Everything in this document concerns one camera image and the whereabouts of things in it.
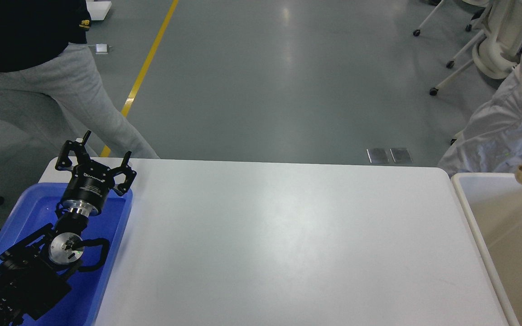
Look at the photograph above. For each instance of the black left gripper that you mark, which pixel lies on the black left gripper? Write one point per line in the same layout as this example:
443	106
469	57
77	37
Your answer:
87	186

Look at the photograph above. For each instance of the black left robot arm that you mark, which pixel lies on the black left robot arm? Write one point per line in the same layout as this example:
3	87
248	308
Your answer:
34	272

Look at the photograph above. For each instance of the white plastic bin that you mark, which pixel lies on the white plastic bin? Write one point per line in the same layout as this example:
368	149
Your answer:
492	204

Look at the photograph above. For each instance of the person in white clothes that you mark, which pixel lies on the person in white clothes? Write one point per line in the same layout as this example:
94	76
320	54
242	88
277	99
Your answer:
491	142

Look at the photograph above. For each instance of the person in grey trousers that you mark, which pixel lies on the person in grey trousers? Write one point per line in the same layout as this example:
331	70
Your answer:
48	71

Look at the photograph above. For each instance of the small grey floor device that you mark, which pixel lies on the small grey floor device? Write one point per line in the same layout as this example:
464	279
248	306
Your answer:
100	48

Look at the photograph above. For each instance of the blue plastic bin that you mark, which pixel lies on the blue plastic bin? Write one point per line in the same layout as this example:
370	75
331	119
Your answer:
34	209

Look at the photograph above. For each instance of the right metal floor plate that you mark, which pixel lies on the right metal floor plate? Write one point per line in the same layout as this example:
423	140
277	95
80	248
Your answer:
401	155

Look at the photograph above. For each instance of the metal floor plate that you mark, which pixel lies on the metal floor plate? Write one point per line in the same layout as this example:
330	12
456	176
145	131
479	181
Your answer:
401	155
378	156

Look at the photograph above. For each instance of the white office chair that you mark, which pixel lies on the white office chair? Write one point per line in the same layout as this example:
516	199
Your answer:
497	46

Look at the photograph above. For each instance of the left metal floor plate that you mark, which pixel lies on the left metal floor plate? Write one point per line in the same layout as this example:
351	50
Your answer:
378	156

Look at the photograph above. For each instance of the white box on floor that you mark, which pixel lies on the white box on floor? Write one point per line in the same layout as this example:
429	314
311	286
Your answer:
98	9

